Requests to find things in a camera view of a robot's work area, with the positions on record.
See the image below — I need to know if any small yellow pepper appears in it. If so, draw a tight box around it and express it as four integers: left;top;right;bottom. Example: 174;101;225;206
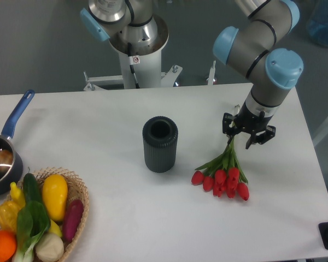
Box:
10;182;25;208

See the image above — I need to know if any purple eggplant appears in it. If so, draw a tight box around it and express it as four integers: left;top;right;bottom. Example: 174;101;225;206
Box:
62;199;84;242

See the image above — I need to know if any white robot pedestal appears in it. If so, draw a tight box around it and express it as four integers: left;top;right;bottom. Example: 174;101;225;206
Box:
80;1;183;89

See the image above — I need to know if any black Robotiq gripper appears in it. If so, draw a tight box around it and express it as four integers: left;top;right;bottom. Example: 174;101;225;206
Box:
222;101;276;149

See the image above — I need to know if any yellow banana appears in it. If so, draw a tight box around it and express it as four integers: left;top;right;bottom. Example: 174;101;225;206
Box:
48;219;62;238

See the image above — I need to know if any dark green cucumber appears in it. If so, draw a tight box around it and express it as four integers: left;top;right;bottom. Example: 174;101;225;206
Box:
23;173;43;204

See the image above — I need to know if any blue handled saucepan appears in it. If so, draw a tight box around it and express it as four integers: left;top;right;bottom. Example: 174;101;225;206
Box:
0;90;35;195

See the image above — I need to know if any dark ribbed vase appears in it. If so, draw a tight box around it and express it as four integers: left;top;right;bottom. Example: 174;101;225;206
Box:
142;116;178;173

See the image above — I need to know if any yellow bell pepper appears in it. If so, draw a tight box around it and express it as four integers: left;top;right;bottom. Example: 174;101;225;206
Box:
0;200;21;234

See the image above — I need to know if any yellow squash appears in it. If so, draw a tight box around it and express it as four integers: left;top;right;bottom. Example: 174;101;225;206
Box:
42;174;68;222

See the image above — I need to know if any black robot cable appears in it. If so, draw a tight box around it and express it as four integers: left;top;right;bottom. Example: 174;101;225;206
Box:
124;0;141;90

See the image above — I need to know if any beige garlic bulb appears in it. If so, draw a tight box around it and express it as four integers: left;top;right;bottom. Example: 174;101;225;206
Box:
36;233;64;262

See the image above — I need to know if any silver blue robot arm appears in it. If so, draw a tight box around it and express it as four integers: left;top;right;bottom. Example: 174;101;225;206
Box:
213;1;304;148

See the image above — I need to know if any green bok choy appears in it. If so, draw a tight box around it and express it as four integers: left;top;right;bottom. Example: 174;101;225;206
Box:
12;201;50;261

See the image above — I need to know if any red tulip bouquet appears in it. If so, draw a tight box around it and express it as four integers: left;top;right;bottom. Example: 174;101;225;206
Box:
191;139;250;201

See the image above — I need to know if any blue translucent container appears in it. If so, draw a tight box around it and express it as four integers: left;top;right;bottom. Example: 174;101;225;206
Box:
306;1;328;47

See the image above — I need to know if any orange fruit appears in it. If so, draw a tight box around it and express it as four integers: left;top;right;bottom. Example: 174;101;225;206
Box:
0;230;17;261

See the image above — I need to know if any brown bread bun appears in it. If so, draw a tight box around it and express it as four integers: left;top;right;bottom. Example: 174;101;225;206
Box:
0;150;13;173

